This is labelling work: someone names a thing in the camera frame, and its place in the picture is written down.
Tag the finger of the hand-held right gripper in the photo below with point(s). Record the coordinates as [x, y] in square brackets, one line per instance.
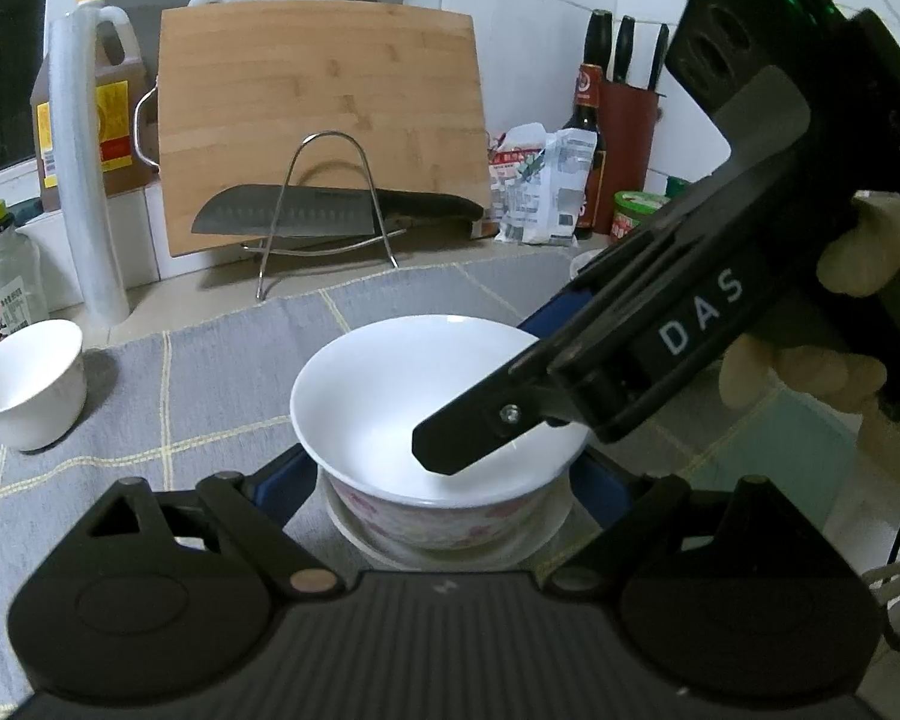
[615, 277]
[472, 427]

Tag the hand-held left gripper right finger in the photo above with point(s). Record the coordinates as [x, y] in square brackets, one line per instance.
[600, 484]

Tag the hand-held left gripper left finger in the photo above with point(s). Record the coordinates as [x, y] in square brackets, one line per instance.
[281, 484]

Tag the large white floral bowl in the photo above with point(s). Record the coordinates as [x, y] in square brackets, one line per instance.
[375, 405]

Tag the person's right hand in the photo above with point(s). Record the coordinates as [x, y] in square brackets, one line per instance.
[870, 247]

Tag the green lidded tub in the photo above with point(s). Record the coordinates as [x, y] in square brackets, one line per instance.
[637, 210]

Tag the white printed plastic bag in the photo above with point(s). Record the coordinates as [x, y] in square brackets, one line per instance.
[570, 187]

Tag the dark soy sauce bottle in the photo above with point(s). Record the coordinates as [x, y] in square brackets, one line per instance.
[585, 142]

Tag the red knife block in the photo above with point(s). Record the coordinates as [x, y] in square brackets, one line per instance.
[630, 135]

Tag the grey checked mat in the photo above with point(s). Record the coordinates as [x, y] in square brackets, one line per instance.
[195, 360]

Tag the teal cloth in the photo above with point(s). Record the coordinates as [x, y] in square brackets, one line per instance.
[780, 442]

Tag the small white floral bowl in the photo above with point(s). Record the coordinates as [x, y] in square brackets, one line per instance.
[22, 405]

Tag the glass jar with green lid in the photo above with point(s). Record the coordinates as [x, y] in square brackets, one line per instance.
[0, 292]

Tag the bamboo cutting board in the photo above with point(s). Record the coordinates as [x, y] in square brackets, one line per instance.
[307, 90]

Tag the plastic wrap roll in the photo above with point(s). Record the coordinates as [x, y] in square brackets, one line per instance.
[82, 165]

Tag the amber cooking oil bottle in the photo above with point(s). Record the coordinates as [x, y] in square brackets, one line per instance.
[120, 52]

